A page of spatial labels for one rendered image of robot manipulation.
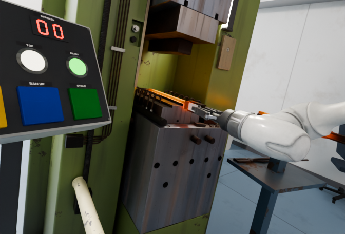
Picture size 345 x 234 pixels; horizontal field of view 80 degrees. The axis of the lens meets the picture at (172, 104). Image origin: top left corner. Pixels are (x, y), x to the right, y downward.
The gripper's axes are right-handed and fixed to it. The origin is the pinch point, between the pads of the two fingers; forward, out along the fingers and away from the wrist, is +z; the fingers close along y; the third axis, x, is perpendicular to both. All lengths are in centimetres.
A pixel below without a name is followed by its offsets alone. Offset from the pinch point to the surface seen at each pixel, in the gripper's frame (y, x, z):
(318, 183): 63, -28, -27
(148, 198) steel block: -15.4, -36.9, -0.8
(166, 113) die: -10.1, -4.0, 5.2
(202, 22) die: -1.2, 33.5, 5.2
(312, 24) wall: 281, 119, 102
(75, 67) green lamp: -46.5, 9.2, -7.0
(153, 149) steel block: -16.0, -17.0, 0.5
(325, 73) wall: 287, 50, 69
